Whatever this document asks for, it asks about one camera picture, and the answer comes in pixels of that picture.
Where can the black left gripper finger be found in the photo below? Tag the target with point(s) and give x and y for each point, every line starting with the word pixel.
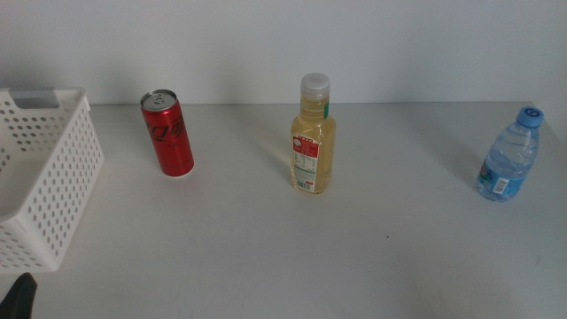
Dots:
pixel 17 297

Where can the red cola can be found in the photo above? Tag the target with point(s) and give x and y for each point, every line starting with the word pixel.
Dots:
pixel 170 142

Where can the yellow tea bottle white cap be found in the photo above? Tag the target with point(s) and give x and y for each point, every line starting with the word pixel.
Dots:
pixel 313 146

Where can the clear water bottle blue cap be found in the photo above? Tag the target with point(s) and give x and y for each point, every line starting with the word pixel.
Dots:
pixel 509 164

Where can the white perforated plastic basket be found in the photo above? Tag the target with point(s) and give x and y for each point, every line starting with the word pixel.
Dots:
pixel 53 177

